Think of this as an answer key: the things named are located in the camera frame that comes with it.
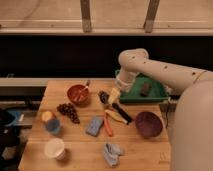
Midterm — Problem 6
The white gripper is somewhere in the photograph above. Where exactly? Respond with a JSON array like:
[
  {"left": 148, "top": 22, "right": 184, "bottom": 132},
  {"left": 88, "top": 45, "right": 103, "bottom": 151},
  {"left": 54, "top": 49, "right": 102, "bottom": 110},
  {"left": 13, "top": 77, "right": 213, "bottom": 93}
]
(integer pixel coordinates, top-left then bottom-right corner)
[{"left": 108, "top": 74, "right": 134, "bottom": 104}]

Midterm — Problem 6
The black dish brush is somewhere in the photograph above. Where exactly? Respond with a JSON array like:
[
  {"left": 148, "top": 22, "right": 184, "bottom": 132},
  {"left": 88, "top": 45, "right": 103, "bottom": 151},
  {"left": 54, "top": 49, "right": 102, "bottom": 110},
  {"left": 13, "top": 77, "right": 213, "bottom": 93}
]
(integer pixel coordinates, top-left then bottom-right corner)
[{"left": 98, "top": 91, "right": 133, "bottom": 123}]

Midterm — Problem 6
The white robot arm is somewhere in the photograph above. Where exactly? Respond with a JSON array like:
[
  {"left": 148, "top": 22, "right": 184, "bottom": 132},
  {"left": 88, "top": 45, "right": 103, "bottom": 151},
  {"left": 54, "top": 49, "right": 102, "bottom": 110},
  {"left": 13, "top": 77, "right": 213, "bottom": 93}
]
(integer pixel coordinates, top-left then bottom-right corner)
[{"left": 115, "top": 48, "right": 213, "bottom": 171}]

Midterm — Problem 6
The white paper cup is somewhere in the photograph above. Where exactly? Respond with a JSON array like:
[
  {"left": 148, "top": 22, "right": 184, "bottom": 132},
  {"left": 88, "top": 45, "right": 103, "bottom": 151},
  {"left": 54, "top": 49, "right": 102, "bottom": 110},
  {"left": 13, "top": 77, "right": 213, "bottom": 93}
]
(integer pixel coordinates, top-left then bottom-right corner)
[{"left": 44, "top": 138, "right": 65, "bottom": 160}]

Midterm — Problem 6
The orange carrot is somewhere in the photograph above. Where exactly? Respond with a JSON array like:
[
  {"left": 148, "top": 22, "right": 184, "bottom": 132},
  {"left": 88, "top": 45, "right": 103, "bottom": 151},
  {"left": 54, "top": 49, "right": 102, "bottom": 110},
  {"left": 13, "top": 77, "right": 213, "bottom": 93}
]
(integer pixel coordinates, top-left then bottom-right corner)
[{"left": 104, "top": 116, "right": 113, "bottom": 136}]

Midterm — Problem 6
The dark brown block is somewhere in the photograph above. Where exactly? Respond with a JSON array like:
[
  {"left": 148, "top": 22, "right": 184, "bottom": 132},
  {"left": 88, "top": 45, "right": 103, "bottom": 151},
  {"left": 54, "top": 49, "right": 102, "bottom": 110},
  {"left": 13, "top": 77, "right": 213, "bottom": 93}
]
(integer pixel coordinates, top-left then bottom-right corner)
[{"left": 140, "top": 82, "right": 151, "bottom": 97}]

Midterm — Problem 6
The green plastic tray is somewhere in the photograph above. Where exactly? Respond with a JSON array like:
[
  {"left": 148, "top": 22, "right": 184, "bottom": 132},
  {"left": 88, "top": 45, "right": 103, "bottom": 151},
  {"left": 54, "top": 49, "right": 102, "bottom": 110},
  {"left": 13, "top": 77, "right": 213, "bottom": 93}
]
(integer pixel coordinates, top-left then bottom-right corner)
[{"left": 119, "top": 74, "right": 168, "bottom": 103}]

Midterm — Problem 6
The blue sponge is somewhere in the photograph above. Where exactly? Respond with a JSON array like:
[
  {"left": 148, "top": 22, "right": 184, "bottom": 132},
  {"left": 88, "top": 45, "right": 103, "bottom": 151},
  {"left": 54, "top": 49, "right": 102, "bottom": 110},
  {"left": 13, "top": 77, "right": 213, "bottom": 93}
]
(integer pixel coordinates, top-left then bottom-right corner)
[{"left": 86, "top": 117, "right": 103, "bottom": 137}]

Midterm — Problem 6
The orange bowl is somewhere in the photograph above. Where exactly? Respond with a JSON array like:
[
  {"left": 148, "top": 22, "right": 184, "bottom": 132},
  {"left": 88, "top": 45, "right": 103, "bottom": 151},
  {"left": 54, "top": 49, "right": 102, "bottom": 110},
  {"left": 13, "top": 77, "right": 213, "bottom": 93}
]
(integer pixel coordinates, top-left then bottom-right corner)
[{"left": 67, "top": 84, "right": 89, "bottom": 105}]

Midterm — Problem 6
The purple bowl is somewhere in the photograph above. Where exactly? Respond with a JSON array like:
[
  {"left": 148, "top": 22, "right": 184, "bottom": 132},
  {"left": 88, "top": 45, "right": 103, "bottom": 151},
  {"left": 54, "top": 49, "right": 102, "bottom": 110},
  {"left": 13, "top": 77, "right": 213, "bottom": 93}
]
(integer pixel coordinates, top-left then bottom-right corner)
[{"left": 135, "top": 111, "right": 163, "bottom": 138}]

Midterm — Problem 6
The wooden table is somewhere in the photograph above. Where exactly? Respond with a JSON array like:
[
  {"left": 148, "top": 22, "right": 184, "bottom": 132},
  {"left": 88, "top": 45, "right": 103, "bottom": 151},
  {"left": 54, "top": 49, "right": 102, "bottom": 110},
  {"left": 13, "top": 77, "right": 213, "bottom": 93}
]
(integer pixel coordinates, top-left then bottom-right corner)
[{"left": 19, "top": 79, "right": 170, "bottom": 171}]

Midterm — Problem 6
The bunch of dark grapes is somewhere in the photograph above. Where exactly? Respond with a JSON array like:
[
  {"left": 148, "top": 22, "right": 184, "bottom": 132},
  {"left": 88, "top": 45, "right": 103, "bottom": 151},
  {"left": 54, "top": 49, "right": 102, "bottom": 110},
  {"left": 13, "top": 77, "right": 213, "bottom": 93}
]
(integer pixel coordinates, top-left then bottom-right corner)
[{"left": 57, "top": 103, "right": 80, "bottom": 124}]

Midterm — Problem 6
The blue grey cloth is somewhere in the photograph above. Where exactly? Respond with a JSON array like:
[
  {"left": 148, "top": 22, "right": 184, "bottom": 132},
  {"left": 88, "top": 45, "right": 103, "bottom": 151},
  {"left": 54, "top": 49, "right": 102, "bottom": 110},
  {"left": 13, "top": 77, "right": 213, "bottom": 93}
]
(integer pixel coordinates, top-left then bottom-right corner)
[{"left": 103, "top": 143, "right": 124, "bottom": 167}]

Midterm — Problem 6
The orange yellow ball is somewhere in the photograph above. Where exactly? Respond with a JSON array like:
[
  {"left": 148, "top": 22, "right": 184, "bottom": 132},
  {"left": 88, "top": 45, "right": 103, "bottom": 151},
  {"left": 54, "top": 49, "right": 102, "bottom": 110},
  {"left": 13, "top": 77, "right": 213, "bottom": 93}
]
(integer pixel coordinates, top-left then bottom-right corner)
[{"left": 41, "top": 111, "right": 55, "bottom": 122}]

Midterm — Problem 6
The dark equipment at left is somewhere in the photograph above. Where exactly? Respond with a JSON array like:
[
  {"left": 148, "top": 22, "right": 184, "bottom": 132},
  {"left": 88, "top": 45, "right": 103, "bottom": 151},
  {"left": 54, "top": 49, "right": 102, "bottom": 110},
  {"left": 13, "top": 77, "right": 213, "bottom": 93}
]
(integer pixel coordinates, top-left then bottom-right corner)
[{"left": 0, "top": 108, "right": 26, "bottom": 171}]

